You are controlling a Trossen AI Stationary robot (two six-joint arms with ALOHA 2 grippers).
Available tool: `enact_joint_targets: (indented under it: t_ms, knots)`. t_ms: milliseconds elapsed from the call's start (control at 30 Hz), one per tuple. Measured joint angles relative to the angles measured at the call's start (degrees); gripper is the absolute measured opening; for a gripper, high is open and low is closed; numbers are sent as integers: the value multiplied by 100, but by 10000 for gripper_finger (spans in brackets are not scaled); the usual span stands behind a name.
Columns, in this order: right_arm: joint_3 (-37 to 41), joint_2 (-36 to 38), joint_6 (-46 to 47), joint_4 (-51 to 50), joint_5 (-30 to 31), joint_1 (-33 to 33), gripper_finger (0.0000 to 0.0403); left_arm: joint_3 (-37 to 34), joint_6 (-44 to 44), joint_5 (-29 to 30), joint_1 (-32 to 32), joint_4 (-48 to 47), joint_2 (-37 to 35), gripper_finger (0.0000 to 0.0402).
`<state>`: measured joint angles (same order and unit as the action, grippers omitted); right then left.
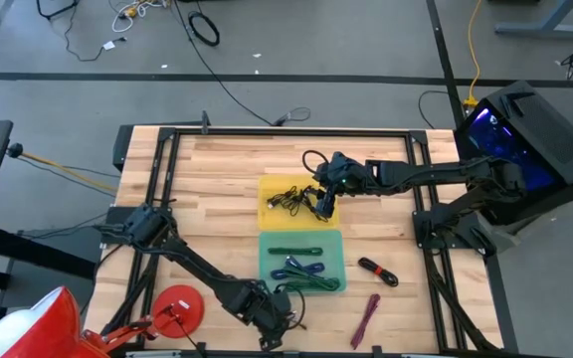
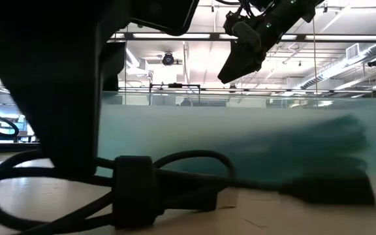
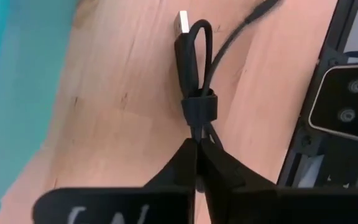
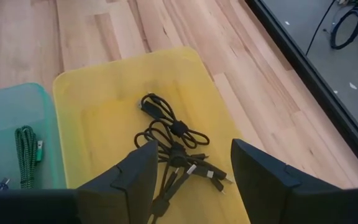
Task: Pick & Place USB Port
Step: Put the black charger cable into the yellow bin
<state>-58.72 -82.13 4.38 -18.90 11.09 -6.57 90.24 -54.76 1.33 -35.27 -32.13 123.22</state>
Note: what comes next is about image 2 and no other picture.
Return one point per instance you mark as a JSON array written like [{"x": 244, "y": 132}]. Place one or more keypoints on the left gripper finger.
[{"x": 67, "y": 114}]

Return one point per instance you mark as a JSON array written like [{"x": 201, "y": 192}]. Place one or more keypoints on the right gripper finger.
[{"x": 240, "y": 65}]

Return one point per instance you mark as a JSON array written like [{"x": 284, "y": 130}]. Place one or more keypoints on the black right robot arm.
[{"x": 305, "y": 8}]

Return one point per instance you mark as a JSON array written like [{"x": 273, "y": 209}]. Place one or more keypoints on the person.
[{"x": 185, "y": 102}]

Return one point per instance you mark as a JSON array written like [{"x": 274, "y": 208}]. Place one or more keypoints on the green translucent plastic tray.
[{"x": 181, "y": 130}]

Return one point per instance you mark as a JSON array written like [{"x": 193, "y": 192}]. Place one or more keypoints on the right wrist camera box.
[{"x": 246, "y": 36}]

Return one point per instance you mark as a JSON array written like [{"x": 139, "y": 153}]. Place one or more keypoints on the black overhead camera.
[{"x": 168, "y": 59}]

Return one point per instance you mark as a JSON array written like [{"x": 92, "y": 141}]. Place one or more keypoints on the silver ceiling air duct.
[{"x": 325, "y": 76}]

